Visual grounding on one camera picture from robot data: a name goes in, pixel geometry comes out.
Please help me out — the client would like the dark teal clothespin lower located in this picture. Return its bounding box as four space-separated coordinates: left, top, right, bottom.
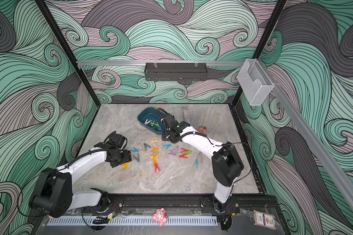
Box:
133 153 140 163

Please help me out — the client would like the grey clothespin centre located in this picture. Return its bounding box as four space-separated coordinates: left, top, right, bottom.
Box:
172 146 179 154

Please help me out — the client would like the pink pig plush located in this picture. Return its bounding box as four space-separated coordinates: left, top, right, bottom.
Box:
153 208 167 227

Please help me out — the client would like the red pink clothespin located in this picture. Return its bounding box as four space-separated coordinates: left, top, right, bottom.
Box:
179 154 188 159

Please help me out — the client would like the aluminium rail right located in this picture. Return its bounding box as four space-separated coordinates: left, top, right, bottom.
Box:
257 61 353 212

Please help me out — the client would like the aluminium rail back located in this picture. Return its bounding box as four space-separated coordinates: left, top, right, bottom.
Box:
76 60 245 67

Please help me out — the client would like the tan clothespin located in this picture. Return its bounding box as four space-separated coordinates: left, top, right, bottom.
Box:
150 137 161 143

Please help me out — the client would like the black wall tray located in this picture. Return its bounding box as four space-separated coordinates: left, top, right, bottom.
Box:
144 63 208 81

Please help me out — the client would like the orange clothespin middle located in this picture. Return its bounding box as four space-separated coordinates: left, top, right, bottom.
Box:
150 154 158 160

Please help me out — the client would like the light teal clothespin right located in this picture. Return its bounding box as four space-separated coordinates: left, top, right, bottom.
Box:
193 160 199 168

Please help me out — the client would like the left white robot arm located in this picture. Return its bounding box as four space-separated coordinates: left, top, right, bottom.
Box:
28 143 132 218

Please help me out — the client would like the dark teal clothespin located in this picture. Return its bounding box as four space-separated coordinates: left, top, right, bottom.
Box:
143 143 152 151
133 153 140 163

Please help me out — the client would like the pink strawberry bear toy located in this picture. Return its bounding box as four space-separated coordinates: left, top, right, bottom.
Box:
198 126 207 134

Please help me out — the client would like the black corner frame post left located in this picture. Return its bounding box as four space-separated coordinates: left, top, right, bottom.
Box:
35 0 101 108

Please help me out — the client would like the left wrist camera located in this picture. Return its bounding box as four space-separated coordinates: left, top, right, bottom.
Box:
109 133 127 149

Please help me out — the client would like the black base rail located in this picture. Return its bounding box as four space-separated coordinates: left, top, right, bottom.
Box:
107 193 278 213

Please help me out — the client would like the grey clothespin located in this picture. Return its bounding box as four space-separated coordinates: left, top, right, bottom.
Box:
196 152 202 164
172 146 179 154

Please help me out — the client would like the aluminium rail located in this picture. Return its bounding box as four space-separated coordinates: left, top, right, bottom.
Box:
76 60 245 67
257 61 353 212

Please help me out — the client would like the black corner frame post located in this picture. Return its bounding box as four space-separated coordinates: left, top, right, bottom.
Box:
35 0 101 108
232 1 287 107

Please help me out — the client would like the white slotted cable duct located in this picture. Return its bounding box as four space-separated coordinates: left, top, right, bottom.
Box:
47 215 218 227

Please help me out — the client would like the red clothespin lower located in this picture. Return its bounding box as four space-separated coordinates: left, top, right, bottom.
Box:
155 163 160 172

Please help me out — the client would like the badge card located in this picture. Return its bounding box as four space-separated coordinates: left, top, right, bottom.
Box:
253 210 276 230

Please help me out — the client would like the white clothespin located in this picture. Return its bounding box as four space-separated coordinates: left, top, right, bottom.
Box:
144 119 152 125

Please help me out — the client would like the clear plastic wall holder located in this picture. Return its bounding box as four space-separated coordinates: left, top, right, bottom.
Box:
237 59 274 106

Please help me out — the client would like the dark teal clothespin upper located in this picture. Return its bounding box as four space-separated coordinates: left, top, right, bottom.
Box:
143 143 152 151

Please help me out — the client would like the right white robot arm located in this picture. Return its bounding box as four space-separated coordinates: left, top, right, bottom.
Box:
157 108 244 205

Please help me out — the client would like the black corner frame post right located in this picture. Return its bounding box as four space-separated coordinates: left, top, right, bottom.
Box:
232 1 287 107

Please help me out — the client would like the grey clothespin right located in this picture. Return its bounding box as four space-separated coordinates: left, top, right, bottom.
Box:
196 152 202 164

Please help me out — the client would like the rhinestone silver microphone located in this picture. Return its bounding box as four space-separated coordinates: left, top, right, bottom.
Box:
181 106 191 124

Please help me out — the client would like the teal storage box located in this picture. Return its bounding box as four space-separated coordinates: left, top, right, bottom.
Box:
137 107 164 135

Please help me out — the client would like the beige pink clothespin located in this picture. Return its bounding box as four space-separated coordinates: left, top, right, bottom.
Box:
139 145 147 152

